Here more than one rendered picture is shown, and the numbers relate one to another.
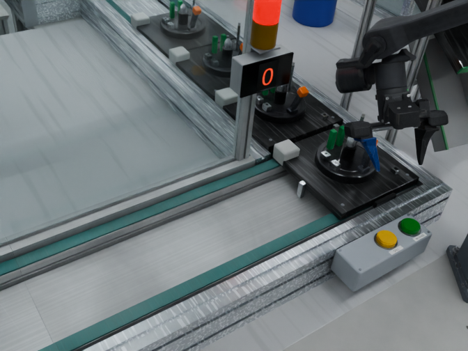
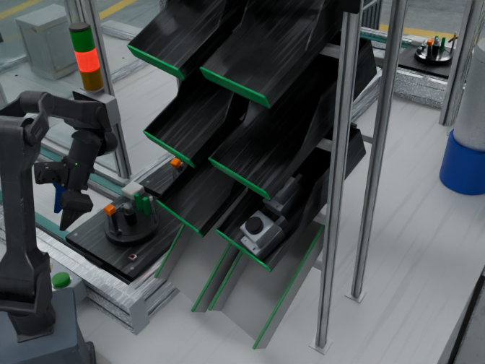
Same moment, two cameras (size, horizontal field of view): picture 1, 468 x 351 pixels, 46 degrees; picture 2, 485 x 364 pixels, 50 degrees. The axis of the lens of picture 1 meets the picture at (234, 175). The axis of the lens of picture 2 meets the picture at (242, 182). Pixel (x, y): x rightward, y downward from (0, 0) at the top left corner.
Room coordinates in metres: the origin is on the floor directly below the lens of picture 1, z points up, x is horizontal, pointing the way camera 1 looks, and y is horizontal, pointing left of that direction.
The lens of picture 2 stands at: (1.04, -1.25, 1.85)
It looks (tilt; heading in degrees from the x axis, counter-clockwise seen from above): 38 degrees down; 76
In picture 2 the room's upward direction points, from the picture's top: 3 degrees counter-clockwise
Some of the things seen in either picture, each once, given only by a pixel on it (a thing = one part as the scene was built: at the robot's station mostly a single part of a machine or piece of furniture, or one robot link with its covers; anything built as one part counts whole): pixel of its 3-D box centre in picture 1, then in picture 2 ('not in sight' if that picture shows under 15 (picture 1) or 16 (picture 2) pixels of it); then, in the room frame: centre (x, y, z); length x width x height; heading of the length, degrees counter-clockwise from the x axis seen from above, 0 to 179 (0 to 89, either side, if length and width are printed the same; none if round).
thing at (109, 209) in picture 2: (365, 151); (115, 217); (0.96, -0.28, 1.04); 0.04 x 0.02 x 0.08; 38
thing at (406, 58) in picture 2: not in sight; (434, 47); (2.23, 0.35, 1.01); 0.24 x 0.24 x 0.13; 38
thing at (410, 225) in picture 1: (409, 227); (60, 280); (0.82, -0.37, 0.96); 0.04 x 0.04 x 0.02
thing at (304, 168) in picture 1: (344, 166); (133, 230); (1.00, -0.25, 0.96); 0.24 x 0.24 x 0.02; 38
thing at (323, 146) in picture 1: (346, 160); (132, 224); (1.00, -0.25, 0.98); 0.14 x 0.14 x 0.02
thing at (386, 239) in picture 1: (386, 239); not in sight; (0.78, -0.32, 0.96); 0.04 x 0.04 x 0.02
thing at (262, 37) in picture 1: (264, 32); (92, 76); (0.98, -0.03, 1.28); 0.05 x 0.05 x 0.05
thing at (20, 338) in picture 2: not in sight; (32, 314); (0.80, -0.57, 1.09); 0.07 x 0.07 x 0.06; 2
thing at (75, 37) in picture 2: not in sight; (82, 38); (0.98, -0.03, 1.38); 0.05 x 0.05 x 0.05
